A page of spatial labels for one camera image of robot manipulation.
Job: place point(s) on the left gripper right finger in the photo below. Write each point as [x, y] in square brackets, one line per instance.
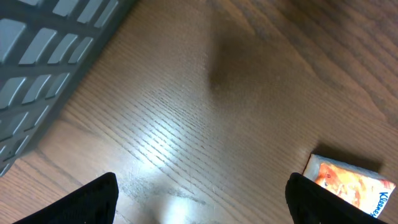
[309, 203]

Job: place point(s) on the grey plastic basket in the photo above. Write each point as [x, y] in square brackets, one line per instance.
[47, 47]

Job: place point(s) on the orange tissue pack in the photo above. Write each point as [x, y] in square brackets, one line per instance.
[362, 188]

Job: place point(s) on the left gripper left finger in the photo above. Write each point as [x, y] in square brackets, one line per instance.
[93, 203]

